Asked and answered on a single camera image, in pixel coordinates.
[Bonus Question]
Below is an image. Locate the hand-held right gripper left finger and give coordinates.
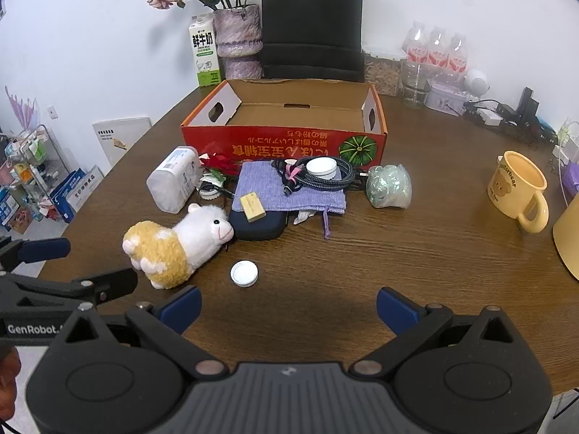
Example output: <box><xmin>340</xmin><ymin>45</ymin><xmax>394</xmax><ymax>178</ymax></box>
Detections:
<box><xmin>49</xmin><ymin>286</ymin><xmax>228</xmax><ymax>381</ymax></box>

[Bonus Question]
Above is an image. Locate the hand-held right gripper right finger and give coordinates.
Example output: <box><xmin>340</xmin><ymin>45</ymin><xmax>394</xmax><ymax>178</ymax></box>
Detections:
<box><xmin>352</xmin><ymin>287</ymin><xmax>530</xmax><ymax>380</ymax></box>

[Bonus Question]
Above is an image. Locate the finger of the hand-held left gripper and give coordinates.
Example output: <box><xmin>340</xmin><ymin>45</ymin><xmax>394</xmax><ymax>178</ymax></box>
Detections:
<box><xmin>0</xmin><ymin>268</ymin><xmax>139</xmax><ymax>310</ymax></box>
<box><xmin>0</xmin><ymin>237</ymin><xmax>72</xmax><ymax>276</ymax></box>

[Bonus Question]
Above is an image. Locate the white yellow plush alpaca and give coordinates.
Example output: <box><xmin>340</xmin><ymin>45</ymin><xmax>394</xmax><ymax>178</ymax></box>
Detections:
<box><xmin>122</xmin><ymin>203</ymin><xmax>235</xmax><ymax>290</ymax></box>

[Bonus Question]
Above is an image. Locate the white plastic lid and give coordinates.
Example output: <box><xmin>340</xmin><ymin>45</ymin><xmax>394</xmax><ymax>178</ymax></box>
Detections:
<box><xmin>230</xmin><ymin>260</ymin><xmax>259</xmax><ymax>288</ymax></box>

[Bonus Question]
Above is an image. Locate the navy zip case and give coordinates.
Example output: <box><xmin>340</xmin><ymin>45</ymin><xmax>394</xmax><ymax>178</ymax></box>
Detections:
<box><xmin>228</xmin><ymin>208</ymin><xmax>288</xmax><ymax>241</ymax></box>

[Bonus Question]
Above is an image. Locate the clear cotton pad container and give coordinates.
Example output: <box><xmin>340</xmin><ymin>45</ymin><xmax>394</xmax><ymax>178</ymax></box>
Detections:
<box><xmin>146</xmin><ymin>146</ymin><xmax>203</xmax><ymax>214</ymax></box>

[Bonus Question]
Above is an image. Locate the clear plastic ball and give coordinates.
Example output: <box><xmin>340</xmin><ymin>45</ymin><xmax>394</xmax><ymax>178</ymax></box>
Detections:
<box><xmin>365</xmin><ymin>164</ymin><xmax>413</xmax><ymax>209</ymax></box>

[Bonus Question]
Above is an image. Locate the red artificial flower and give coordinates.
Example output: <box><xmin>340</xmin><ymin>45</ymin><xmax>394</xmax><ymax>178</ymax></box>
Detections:
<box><xmin>199</xmin><ymin>154</ymin><xmax>240</xmax><ymax>178</ymax></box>

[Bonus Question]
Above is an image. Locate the purple knitted pouch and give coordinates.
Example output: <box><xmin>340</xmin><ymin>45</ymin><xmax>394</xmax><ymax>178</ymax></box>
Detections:
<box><xmin>233</xmin><ymin>161</ymin><xmax>348</xmax><ymax>240</ymax></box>

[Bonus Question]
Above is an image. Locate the red orange cardboard box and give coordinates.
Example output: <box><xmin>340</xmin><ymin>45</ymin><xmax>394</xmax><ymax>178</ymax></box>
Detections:
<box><xmin>181</xmin><ymin>79</ymin><xmax>388</xmax><ymax>168</ymax></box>

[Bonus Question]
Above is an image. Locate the pale yellow round container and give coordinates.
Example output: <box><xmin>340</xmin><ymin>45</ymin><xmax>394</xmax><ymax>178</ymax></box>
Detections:
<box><xmin>553</xmin><ymin>199</ymin><xmax>579</xmax><ymax>281</ymax></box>

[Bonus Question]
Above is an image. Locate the clear container of seeds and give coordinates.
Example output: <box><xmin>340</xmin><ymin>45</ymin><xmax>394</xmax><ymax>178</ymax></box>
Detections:
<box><xmin>363</xmin><ymin>50</ymin><xmax>403</xmax><ymax>97</ymax></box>

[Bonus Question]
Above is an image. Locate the person's left hand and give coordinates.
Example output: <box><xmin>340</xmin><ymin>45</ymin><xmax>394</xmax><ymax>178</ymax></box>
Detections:
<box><xmin>0</xmin><ymin>348</ymin><xmax>22</xmax><ymax>421</ymax></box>

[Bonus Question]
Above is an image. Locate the small wooden block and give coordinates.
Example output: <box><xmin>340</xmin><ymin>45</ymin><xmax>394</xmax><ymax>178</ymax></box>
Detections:
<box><xmin>240</xmin><ymin>192</ymin><xmax>264</xmax><ymax>224</ymax></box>

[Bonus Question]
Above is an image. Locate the white crumpled tissue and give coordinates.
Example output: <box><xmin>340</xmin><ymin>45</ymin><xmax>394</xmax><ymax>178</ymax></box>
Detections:
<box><xmin>292</xmin><ymin>208</ymin><xmax>320</xmax><ymax>227</ymax></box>

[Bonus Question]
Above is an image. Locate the white board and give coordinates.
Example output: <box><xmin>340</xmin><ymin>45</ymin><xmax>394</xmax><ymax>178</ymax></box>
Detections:
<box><xmin>93</xmin><ymin>116</ymin><xmax>152</xmax><ymax>170</ymax></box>

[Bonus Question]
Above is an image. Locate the white flat round lid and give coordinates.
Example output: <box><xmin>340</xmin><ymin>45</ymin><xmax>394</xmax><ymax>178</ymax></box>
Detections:
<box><xmin>307</xmin><ymin>157</ymin><xmax>339</xmax><ymax>177</ymax></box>

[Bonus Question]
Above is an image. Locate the clear glass jar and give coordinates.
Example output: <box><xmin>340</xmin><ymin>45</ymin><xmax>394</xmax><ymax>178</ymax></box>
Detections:
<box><xmin>402</xmin><ymin>62</ymin><xmax>432</xmax><ymax>109</ymax></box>

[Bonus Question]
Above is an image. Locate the white round speaker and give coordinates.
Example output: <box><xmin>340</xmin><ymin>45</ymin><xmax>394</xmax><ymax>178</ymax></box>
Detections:
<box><xmin>464</xmin><ymin>69</ymin><xmax>490</xmax><ymax>100</ymax></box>

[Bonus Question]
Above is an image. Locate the green white milk carton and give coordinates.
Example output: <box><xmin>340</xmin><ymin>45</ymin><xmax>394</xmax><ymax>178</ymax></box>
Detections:
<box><xmin>189</xmin><ymin>13</ymin><xmax>222</xmax><ymax>88</ymax></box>

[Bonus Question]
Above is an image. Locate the purple marbled vase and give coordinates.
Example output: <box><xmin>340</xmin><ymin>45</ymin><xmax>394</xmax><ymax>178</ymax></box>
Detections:
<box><xmin>214</xmin><ymin>4</ymin><xmax>264</xmax><ymax>80</ymax></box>

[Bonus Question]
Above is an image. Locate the black paper bag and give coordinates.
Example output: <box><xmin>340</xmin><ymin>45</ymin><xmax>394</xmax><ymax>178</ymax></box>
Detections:
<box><xmin>261</xmin><ymin>0</ymin><xmax>365</xmax><ymax>83</ymax></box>

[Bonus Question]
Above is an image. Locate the wire storage rack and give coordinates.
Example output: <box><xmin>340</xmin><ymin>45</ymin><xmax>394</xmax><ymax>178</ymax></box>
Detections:
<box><xmin>0</xmin><ymin>124</ymin><xmax>68</xmax><ymax>223</ymax></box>

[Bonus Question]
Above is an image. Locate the purple wall sticker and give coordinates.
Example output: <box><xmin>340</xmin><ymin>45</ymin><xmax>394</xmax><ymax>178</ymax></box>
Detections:
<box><xmin>4</xmin><ymin>85</ymin><xmax>41</xmax><ymax>129</ymax></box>

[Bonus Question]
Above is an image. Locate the black wire tray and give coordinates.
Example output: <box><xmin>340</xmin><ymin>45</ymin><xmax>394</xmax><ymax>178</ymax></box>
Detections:
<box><xmin>464</xmin><ymin>99</ymin><xmax>558</xmax><ymax>142</ymax></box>

